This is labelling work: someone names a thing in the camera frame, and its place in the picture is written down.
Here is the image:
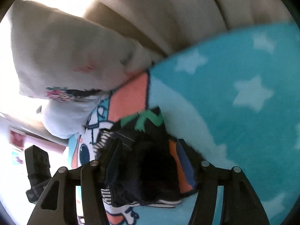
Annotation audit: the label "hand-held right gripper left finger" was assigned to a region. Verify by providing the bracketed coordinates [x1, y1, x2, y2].
[27, 138, 123, 225]

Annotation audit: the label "grey plush pillow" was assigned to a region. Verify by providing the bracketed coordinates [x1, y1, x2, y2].
[36, 94, 99, 140]

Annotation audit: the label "teal printed star blanket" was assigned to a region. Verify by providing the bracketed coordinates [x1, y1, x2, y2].
[63, 22, 300, 225]

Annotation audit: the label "black pants with striped lining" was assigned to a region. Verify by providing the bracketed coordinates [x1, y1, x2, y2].
[93, 107, 199, 209]

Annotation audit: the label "beige curtain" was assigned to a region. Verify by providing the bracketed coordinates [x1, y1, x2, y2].
[58, 0, 296, 59]

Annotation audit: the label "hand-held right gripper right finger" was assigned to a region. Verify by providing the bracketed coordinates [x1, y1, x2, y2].
[177, 139, 270, 225]

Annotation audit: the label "cream floral pillow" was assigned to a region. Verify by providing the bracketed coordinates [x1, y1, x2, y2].
[10, 0, 153, 103]

